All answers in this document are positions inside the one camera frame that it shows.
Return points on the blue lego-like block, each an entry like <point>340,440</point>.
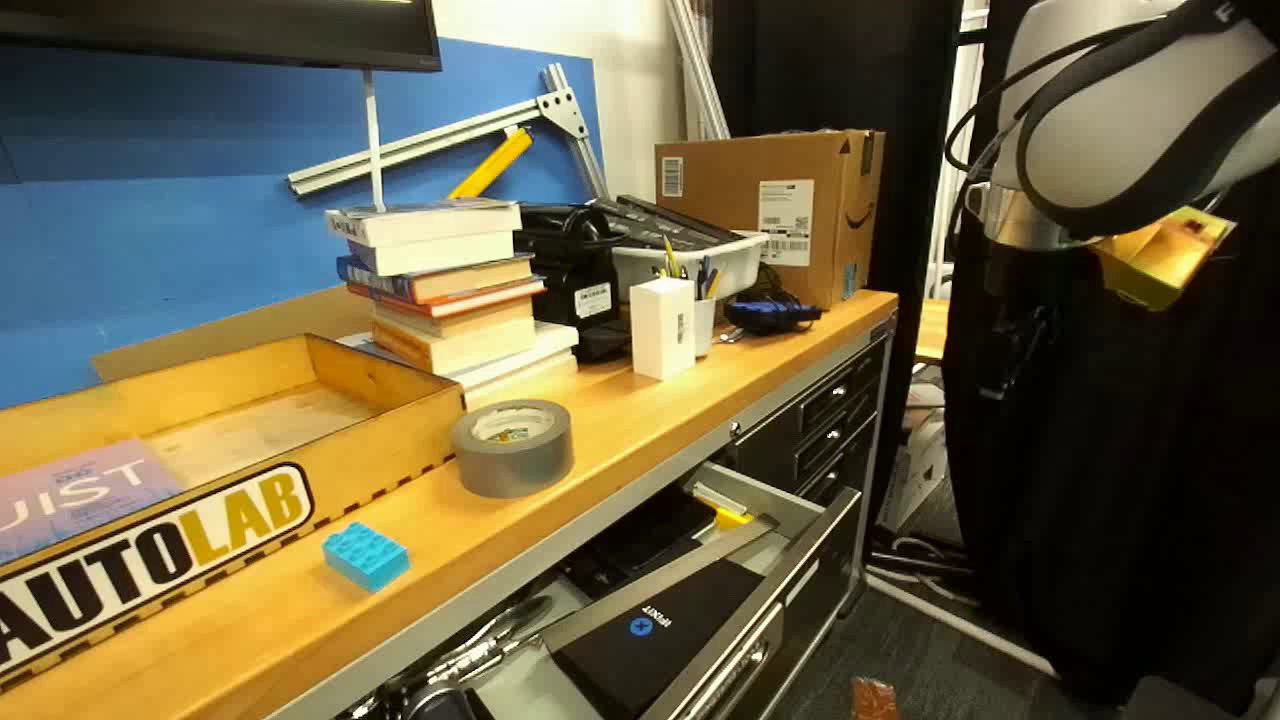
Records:
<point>365,557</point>

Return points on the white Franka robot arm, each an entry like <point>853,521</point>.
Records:
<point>1121,110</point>

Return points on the small yellow object in drawer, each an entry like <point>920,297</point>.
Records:
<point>730,516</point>

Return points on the black drawer cabinet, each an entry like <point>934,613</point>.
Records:
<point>819,440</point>

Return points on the open metal drawer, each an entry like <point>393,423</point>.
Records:
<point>501,665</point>

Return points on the black box in drawer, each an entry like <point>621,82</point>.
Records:
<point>634,656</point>

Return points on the small white box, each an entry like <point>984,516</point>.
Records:
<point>661,326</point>

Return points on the grey plastic bin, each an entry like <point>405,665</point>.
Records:
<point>656,242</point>

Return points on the black device with label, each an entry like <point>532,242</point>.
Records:
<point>574,257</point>

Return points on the dark blue tool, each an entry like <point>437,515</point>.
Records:
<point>769,313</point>

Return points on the stack of books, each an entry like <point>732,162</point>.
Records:
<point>450,289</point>

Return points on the cardboard shipping box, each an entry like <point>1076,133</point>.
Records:
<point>810,192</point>

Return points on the yellow bar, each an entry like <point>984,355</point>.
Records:
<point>492,166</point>

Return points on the black monitor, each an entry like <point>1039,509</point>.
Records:
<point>329,32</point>

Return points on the wooden Autolab tray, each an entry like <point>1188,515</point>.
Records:
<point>139,495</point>

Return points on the grey duct tape roll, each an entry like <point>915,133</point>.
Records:
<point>515,444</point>

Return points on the aluminium bracket frame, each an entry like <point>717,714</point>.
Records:
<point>555,104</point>

